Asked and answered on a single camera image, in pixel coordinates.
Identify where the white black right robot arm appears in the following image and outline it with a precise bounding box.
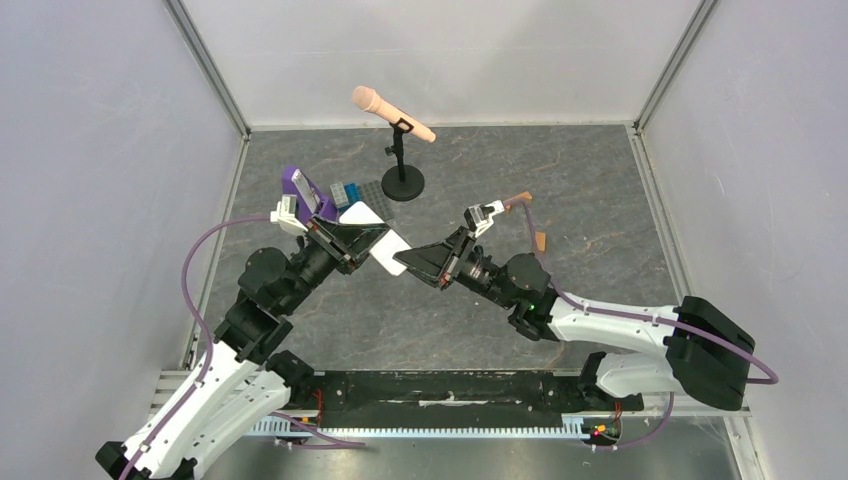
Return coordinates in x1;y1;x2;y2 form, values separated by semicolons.
394;227;755;411

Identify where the grey lego baseplate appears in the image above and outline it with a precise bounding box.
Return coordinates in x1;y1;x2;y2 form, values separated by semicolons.
357;180;395;220

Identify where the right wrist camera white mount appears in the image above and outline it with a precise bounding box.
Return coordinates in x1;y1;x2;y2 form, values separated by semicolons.
463;200;505;239

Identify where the white remote control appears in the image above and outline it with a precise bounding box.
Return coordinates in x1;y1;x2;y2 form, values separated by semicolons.
339;201;411;277

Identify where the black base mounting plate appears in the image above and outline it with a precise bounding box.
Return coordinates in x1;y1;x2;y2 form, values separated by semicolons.
285;370;644;428

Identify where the black microphone stand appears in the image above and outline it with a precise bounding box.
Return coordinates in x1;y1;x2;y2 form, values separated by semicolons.
381;118;425;202

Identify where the purple holder stand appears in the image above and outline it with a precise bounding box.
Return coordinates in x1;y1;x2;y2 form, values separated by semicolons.
281;165;338;224

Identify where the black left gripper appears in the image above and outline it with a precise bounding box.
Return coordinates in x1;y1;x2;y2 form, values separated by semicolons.
278;212;388;313

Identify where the blue lego brick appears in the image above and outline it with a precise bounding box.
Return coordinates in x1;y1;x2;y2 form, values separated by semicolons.
343;183;361;207

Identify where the pink microphone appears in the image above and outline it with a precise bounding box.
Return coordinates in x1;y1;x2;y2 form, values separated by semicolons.
351;86;437;143

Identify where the white cable duct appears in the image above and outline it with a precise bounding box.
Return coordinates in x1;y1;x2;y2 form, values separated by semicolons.
246;416;591;441

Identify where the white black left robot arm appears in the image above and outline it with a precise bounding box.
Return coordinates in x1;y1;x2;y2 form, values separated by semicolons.
95;217;391;479

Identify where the grey lego brick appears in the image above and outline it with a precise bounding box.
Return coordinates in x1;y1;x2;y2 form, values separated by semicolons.
330;182;350;209

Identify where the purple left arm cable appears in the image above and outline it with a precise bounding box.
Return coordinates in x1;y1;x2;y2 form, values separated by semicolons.
115;213;367;480

